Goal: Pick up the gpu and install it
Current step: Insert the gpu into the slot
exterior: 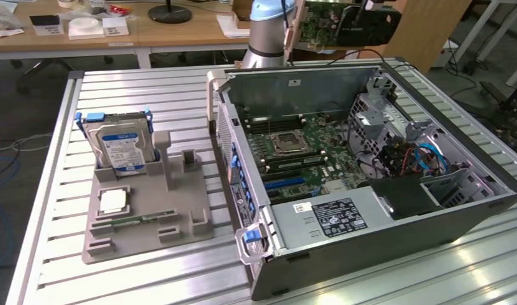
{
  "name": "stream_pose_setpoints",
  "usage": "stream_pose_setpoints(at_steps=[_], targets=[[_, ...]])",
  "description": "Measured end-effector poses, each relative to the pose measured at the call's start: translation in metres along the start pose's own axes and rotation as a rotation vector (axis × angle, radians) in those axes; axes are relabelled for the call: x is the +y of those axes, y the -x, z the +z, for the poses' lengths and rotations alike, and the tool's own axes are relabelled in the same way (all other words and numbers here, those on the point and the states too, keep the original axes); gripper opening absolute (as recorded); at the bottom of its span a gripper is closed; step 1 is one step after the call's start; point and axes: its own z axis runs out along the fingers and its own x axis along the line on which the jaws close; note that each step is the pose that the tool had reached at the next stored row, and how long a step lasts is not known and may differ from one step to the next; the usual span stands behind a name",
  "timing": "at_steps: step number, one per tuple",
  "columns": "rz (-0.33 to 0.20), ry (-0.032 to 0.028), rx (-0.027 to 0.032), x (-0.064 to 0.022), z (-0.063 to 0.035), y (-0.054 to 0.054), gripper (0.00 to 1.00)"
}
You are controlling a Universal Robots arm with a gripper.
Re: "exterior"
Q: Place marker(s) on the hard disk in blue caddy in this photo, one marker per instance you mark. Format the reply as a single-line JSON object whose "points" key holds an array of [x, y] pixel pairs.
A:
{"points": [[121, 149]]}

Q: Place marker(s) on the grey power supply unit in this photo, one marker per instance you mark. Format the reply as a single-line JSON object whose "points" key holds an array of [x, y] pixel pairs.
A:
{"points": [[292, 222]]}

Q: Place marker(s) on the white box with round insert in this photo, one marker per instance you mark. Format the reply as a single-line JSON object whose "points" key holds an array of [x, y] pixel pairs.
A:
{"points": [[86, 33]]}

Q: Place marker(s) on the CPU socket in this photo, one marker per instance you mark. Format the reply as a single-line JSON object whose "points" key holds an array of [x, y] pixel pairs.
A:
{"points": [[289, 143]]}

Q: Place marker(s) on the grey disk bay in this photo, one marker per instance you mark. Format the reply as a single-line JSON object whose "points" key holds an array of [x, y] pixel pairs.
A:
{"points": [[454, 187]]}

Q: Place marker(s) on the blue expansion slot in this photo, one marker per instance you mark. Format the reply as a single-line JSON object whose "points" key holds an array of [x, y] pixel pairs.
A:
{"points": [[284, 183]]}

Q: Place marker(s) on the grey parts rack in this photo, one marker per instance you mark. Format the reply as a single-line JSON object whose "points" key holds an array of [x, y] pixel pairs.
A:
{"points": [[144, 203]]}

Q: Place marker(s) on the black round lamp base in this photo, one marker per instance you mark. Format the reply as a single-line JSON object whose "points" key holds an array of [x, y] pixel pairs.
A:
{"points": [[169, 14]]}

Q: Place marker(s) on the white paper stack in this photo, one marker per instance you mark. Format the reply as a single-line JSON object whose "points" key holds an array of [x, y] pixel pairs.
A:
{"points": [[233, 27]]}

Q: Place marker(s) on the plain white box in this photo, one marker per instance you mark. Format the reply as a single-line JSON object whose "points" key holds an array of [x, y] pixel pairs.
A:
{"points": [[114, 23]]}

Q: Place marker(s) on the white box with black lid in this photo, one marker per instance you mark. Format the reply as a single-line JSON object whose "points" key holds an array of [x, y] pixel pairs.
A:
{"points": [[49, 30]]}

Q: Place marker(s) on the clear plastic bag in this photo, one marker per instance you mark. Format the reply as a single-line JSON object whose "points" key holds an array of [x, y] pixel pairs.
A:
{"points": [[4, 16]]}

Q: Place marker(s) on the black office chair base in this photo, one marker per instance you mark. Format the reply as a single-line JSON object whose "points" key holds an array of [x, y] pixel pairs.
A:
{"points": [[42, 68]]}

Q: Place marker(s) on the white tape roll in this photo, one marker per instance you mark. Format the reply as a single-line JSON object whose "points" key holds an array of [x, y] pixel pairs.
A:
{"points": [[68, 3]]}

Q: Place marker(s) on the wooden cabinet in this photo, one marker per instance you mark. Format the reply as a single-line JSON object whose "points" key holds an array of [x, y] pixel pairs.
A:
{"points": [[428, 31]]}

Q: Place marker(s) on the wooden desk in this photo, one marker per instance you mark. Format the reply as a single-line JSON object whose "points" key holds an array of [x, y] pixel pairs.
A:
{"points": [[179, 35]]}

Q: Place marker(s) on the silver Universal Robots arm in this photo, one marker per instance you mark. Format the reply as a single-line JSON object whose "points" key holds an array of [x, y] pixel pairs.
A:
{"points": [[267, 38]]}

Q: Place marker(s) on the green RAM stick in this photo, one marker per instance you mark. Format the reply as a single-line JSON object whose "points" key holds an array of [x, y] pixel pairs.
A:
{"points": [[132, 220]]}

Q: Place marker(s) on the red packet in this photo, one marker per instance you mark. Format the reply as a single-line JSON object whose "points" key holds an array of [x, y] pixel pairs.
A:
{"points": [[120, 9]]}

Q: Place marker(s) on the blue slot retention latch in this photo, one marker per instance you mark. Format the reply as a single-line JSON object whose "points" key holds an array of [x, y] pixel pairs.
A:
{"points": [[236, 155], [249, 203]]}

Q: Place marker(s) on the perforated metal drive cage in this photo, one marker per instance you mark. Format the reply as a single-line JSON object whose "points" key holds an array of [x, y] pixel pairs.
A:
{"points": [[368, 127]]}

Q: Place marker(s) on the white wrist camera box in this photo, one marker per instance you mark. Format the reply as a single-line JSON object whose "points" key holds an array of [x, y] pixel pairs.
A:
{"points": [[376, 4]]}

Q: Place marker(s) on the blue case release latch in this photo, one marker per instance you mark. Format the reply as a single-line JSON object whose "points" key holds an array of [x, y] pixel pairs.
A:
{"points": [[253, 236]]}

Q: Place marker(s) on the graphics card with black shroud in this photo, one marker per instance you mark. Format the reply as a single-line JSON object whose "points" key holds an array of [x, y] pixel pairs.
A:
{"points": [[368, 28]]}

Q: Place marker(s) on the black RAM stick white label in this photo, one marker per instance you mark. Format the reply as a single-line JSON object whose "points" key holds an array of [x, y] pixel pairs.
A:
{"points": [[296, 162]]}

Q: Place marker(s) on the black floor stand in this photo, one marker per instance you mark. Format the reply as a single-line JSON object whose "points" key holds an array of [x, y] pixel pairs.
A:
{"points": [[508, 108]]}

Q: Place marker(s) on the open black PC case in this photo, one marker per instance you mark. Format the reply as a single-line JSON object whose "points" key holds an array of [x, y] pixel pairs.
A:
{"points": [[368, 260]]}

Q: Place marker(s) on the white paper slip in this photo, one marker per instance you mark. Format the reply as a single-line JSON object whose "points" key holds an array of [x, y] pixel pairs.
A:
{"points": [[8, 32]]}

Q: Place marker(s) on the silver CPU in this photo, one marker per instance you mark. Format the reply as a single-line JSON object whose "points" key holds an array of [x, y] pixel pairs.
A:
{"points": [[113, 202]]}

